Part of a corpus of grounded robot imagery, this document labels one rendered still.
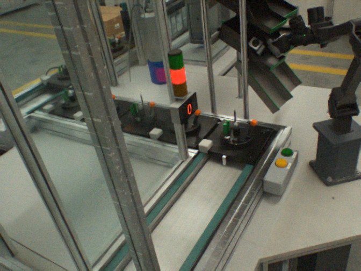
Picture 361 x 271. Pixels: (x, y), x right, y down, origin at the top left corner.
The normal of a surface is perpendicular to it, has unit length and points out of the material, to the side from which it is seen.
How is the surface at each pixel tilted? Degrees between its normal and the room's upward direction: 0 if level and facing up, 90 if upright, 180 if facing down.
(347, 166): 90
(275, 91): 45
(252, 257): 0
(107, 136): 90
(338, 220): 0
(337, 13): 90
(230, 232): 0
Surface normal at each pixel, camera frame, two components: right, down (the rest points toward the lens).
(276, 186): -0.51, 0.54
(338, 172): 0.17, 0.53
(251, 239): -0.14, -0.82
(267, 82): 0.43, -0.38
